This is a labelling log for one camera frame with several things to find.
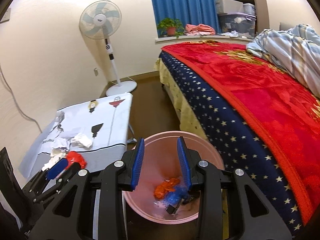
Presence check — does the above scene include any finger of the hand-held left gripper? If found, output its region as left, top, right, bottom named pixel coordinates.
left=32, top=162, right=82, bottom=205
left=23, top=158, right=69, bottom=193

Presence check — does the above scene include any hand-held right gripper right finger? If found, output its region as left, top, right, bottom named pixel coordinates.
left=177, top=136, right=293, bottom=240

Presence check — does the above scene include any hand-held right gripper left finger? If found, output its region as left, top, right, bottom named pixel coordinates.
left=25, top=137, right=145, bottom=240

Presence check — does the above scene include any white tissue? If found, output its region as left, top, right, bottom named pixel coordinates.
left=71, top=132, right=93, bottom=148
left=42, top=152, right=67, bottom=172

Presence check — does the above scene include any red plastic bag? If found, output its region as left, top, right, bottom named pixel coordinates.
left=65, top=151, right=87, bottom=169

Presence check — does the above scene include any pink plastic bin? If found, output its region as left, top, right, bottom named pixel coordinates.
left=122, top=131, right=225, bottom=224

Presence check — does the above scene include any white paper receipt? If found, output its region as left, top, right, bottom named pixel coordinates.
left=51, top=139, right=70, bottom=153

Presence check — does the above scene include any blue plastic bag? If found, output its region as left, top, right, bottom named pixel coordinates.
left=164, top=185, right=188, bottom=205

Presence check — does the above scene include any orange plastic bag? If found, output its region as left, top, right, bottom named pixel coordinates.
left=154, top=178, right=181, bottom=199

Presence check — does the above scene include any dark patterned packet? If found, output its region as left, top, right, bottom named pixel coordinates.
left=182, top=195, right=199, bottom=205

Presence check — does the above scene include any small black box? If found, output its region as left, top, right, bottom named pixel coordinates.
left=166, top=204, right=180, bottom=215

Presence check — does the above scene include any bed with star blanket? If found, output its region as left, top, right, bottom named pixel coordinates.
left=158, top=51, right=310, bottom=238

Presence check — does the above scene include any small table with white cloth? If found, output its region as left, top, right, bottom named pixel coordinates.
left=19, top=92, right=133, bottom=240

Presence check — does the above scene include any yellow bed skirt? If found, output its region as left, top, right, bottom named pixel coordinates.
left=154, top=58, right=208, bottom=140

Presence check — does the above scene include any bed with red blanket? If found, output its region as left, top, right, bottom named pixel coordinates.
left=161, top=40, right=320, bottom=227

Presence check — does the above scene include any white windowsill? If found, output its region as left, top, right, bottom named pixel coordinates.
left=155, top=34, right=254, bottom=43

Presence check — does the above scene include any pink folded cloth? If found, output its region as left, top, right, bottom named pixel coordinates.
left=184, top=24, right=216, bottom=36

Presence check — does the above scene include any potted green plant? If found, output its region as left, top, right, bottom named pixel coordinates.
left=157, top=18, right=185, bottom=38

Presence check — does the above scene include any white crumpled cloth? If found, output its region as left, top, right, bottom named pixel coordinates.
left=221, top=31, right=253, bottom=38

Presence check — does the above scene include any clear storage box purple lid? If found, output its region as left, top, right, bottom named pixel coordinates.
left=218, top=12, right=257, bottom=38

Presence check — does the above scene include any white standing fan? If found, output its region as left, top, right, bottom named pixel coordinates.
left=79, top=1, right=138, bottom=97

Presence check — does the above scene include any blue striped duvet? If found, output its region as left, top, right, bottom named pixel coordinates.
left=246, top=24, right=320, bottom=94

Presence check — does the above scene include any blue curtain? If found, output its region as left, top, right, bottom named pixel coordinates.
left=148, top=0, right=232, bottom=39

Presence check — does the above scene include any grey cardboard box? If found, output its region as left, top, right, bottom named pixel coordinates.
left=214, top=0, right=244, bottom=15

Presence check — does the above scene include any small clear storage box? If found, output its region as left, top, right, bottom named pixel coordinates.
left=243, top=3, right=256, bottom=15

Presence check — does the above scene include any wooden bookshelf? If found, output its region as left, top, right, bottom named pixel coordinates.
left=230, top=0, right=270, bottom=34

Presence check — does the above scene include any grey wall cable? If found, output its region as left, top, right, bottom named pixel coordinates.
left=0, top=65, right=43, bottom=133

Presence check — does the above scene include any white wall outlet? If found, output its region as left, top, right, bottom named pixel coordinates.
left=0, top=7, right=12, bottom=23

